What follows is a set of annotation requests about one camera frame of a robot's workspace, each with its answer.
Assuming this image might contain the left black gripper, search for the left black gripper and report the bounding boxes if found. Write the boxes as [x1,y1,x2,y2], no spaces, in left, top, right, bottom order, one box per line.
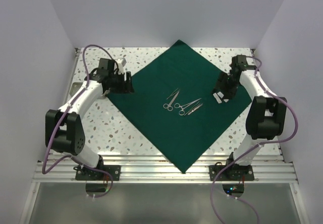
[109,71,134,94]

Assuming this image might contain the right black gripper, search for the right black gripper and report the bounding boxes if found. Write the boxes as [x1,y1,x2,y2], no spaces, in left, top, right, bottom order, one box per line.
[211,71,240,100]

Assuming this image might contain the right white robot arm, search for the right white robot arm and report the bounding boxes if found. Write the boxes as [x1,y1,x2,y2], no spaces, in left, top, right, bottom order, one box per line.
[212,55,287,180]

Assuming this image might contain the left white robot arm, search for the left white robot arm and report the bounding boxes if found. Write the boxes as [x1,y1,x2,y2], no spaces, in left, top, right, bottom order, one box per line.
[45,58,134,180]

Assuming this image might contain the steel surgical scissors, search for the steel surgical scissors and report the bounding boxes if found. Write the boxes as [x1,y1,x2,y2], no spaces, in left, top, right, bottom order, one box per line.
[163,93,179,111]

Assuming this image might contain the green surgical drape cloth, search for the green surgical drape cloth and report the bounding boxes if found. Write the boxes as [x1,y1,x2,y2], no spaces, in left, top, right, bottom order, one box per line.
[109,40,251,173]

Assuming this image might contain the steel tweezers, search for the steel tweezers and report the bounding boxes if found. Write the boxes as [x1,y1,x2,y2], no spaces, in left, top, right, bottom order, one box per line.
[167,88,180,99]

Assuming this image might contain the steel instrument tray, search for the steel instrument tray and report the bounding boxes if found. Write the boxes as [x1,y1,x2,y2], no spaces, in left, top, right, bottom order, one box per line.
[69,82,83,97]

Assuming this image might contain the steel hemostat forceps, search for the steel hemostat forceps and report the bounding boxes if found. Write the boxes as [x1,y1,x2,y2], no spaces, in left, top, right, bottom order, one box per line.
[174,98,201,116]

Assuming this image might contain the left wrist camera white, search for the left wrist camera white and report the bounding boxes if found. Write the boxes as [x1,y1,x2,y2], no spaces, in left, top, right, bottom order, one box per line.
[114,58,127,74]

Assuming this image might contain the steel scalpel handle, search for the steel scalpel handle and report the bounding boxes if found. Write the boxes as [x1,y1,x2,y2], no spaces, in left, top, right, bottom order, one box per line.
[187,103,203,115]

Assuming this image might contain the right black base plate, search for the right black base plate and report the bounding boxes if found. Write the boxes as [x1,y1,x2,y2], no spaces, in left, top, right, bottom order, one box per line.
[208,162,255,182]

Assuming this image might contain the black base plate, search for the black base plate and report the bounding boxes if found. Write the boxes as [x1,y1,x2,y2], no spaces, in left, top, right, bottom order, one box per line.
[73,165,121,181]
[208,162,255,182]

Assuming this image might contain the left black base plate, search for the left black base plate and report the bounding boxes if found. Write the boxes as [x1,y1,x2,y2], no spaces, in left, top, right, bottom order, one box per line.
[73,165,121,181]

